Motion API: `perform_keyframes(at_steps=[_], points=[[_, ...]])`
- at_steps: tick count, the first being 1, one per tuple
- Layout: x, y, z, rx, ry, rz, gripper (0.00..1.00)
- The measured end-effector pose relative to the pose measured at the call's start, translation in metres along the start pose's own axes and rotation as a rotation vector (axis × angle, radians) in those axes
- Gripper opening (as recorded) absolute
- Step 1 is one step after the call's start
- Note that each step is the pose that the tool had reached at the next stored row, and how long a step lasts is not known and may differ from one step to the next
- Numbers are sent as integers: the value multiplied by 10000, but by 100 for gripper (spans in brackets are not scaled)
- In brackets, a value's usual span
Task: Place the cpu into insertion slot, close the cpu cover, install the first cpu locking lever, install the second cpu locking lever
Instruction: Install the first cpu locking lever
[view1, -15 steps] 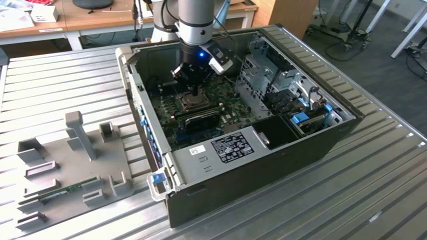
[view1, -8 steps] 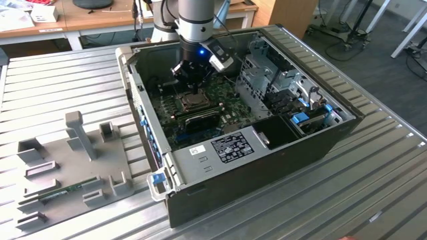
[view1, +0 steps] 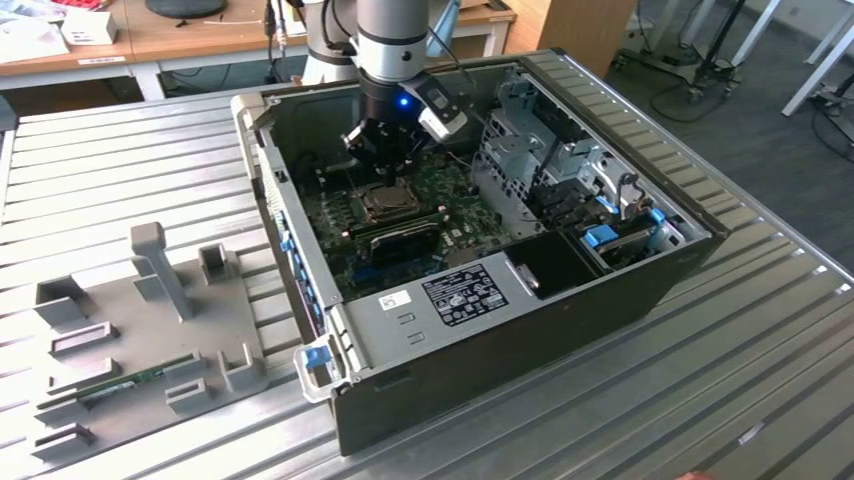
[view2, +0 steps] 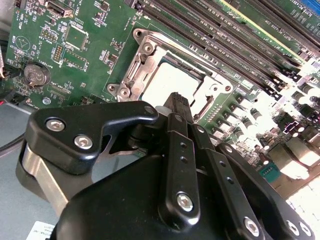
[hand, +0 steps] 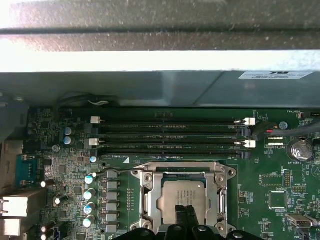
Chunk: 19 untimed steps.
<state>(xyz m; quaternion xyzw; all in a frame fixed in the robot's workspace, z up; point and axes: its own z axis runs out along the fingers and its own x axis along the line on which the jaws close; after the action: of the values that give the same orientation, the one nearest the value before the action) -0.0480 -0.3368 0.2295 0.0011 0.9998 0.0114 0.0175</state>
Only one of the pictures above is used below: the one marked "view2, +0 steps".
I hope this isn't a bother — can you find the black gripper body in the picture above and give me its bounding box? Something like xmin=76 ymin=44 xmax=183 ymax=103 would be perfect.
xmin=56 ymin=154 xmax=242 ymax=240

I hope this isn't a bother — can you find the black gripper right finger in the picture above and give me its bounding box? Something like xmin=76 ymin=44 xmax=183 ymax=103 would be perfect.
xmin=183 ymin=96 xmax=316 ymax=240

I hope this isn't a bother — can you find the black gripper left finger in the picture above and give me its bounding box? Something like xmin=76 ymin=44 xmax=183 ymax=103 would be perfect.
xmin=16 ymin=92 xmax=201 ymax=230

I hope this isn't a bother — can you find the metal socket cover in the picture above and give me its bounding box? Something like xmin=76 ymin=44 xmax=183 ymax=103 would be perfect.
xmin=117 ymin=36 xmax=235 ymax=118

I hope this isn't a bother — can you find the CPU with silver top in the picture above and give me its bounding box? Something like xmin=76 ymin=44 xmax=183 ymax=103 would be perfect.
xmin=141 ymin=53 xmax=213 ymax=106

